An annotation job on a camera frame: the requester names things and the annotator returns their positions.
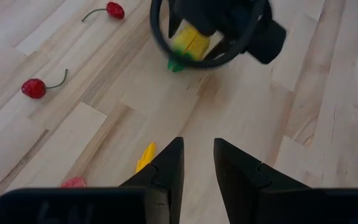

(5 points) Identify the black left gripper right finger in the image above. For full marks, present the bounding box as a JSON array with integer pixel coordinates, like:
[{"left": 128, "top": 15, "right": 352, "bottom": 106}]
[{"left": 213, "top": 138, "right": 358, "bottom": 224}]

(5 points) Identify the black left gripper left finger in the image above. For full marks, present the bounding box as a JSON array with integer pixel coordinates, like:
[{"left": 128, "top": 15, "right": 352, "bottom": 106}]
[{"left": 0, "top": 136, "right": 185, "bottom": 224}]

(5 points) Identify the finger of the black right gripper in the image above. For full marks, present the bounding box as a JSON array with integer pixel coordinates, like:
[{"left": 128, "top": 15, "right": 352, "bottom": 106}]
[
  {"left": 168, "top": 0, "right": 218, "bottom": 37},
  {"left": 246, "top": 19, "right": 288, "bottom": 65}
]

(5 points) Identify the yellow pineapple toy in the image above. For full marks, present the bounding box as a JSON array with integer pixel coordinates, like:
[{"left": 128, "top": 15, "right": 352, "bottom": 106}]
[{"left": 167, "top": 23, "right": 213, "bottom": 73}]

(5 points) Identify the red cherry toy with stem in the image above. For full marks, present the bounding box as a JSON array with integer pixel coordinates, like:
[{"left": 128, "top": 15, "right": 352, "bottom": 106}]
[
  {"left": 21, "top": 68, "right": 70, "bottom": 100},
  {"left": 81, "top": 1, "right": 126, "bottom": 23}
]

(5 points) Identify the yellow elongated produce toy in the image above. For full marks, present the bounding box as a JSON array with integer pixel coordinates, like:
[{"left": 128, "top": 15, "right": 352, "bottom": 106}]
[{"left": 134, "top": 141, "right": 157, "bottom": 175}]

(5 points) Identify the pink round fruit toy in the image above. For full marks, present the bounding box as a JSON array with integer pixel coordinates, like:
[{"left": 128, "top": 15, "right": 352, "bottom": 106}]
[{"left": 60, "top": 176, "right": 88, "bottom": 189}]

